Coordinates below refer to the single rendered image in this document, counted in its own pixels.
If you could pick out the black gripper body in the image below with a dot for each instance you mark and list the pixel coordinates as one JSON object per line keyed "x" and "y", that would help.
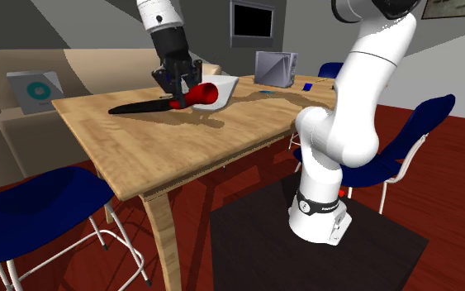
{"x": 172, "y": 48}

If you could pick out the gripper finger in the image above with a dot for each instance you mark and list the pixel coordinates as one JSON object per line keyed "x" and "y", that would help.
{"x": 195, "y": 72}
{"x": 171, "y": 86}

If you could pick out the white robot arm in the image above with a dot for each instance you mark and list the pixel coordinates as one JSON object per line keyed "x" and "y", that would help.
{"x": 328, "y": 137}

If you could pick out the red cup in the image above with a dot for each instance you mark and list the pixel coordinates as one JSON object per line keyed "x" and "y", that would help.
{"x": 202, "y": 94}

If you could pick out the white bowl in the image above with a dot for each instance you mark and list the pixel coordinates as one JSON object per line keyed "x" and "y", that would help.
{"x": 224, "y": 90}

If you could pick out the black long knife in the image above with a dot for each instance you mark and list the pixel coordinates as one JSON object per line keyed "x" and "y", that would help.
{"x": 139, "y": 107}

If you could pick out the wooden table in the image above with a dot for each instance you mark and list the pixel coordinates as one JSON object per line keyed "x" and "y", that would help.
{"x": 143, "y": 145}

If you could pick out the small teal flat disc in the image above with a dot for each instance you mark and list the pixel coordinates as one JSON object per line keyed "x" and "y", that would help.
{"x": 267, "y": 92}

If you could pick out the grey framed black screen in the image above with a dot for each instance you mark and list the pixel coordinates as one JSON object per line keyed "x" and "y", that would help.
{"x": 252, "y": 22}

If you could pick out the grey box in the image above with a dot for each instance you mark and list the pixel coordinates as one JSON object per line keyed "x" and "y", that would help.
{"x": 274, "y": 68}

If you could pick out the small blue card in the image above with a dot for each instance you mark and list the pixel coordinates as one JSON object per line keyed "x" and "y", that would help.
{"x": 307, "y": 86}

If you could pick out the blue chair white legs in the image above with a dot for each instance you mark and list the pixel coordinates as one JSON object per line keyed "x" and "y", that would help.
{"x": 330, "y": 69}
{"x": 35, "y": 209}
{"x": 421, "y": 129}

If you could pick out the grey cushion teal circle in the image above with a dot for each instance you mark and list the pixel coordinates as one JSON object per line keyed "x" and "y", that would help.
{"x": 35, "y": 92}

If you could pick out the beige sofa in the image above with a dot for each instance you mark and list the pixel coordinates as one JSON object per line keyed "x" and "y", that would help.
{"x": 22, "y": 137}

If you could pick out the dark robot stand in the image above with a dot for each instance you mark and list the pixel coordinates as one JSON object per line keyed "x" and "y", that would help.
{"x": 264, "y": 250}

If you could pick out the framed wall picture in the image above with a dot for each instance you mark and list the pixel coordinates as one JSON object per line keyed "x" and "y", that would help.
{"x": 457, "y": 8}

